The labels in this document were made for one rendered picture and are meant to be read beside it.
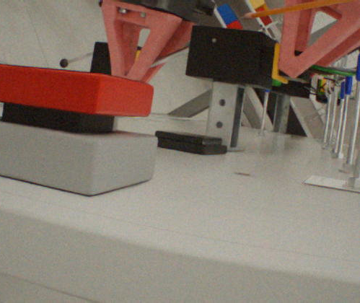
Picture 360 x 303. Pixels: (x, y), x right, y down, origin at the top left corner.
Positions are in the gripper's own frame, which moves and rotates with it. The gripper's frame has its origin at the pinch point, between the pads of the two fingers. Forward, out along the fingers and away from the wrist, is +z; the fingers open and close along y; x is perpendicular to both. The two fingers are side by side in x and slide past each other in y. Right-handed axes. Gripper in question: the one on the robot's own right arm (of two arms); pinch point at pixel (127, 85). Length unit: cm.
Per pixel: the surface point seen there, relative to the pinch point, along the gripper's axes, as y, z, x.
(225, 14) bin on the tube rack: 659, -87, 280
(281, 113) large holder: 67, 0, 5
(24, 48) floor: 186, 12, 183
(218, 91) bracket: -0.7, -1.7, -8.1
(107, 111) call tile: -25.9, -1.0, -15.1
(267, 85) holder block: 1.0, -3.4, -11.0
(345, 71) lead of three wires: 0.9, -6.3, -16.6
